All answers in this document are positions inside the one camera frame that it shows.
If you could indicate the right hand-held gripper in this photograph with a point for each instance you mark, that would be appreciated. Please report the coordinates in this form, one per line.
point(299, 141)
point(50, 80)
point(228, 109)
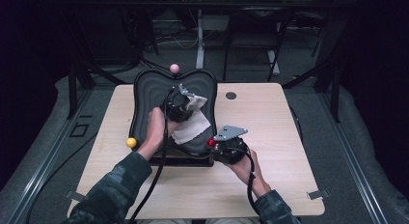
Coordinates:
point(230, 150)

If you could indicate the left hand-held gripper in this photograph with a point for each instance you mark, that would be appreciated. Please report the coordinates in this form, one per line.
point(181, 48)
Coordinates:
point(177, 105)

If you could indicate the red ball knob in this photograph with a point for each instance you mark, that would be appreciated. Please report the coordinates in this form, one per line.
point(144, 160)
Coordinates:
point(211, 142)

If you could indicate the grey cleaning cloth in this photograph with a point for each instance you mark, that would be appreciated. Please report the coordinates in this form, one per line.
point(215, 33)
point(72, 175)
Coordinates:
point(193, 127)

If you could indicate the black wavy tray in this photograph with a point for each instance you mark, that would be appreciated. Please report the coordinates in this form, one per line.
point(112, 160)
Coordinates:
point(148, 98)

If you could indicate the pink ball knob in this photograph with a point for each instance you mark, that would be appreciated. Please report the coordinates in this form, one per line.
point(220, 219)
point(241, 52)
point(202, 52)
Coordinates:
point(174, 68)

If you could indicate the yellow ball knob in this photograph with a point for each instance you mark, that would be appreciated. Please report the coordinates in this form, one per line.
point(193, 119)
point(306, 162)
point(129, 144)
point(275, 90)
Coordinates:
point(131, 142)

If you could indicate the person's right hand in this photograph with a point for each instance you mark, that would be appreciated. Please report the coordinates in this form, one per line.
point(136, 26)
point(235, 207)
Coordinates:
point(247, 172)

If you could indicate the person's left hand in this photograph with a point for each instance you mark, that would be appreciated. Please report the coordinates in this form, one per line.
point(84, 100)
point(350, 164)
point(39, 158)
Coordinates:
point(157, 127)

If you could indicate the black curved tray base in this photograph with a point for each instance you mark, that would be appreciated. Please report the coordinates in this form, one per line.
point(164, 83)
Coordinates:
point(180, 162)

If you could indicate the round grey table grommet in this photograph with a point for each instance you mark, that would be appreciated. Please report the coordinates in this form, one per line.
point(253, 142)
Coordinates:
point(231, 95)

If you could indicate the white desk leg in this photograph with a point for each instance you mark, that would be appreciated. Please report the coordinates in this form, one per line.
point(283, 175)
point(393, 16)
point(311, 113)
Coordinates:
point(273, 63)
point(200, 40)

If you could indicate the person's right leg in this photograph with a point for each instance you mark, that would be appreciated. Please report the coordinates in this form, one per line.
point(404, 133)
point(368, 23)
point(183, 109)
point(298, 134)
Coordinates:
point(231, 221)

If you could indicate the light grey box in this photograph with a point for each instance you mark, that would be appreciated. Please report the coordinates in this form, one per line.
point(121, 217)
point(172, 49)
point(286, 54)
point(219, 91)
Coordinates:
point(213, 22)

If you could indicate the black metal stand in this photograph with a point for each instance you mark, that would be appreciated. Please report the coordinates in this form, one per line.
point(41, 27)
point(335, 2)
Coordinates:
point(336, 98)
point(72, 95)

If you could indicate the black metal crossbar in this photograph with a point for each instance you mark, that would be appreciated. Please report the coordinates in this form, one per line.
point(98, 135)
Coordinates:
point(128, 4)

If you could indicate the black chair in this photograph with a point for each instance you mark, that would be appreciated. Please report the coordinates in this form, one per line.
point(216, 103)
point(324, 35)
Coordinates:
point(257, 14)

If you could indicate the aluminium floor rail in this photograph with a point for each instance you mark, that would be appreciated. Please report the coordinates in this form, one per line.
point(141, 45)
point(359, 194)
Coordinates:
point(361, 182)
point(43, 172)

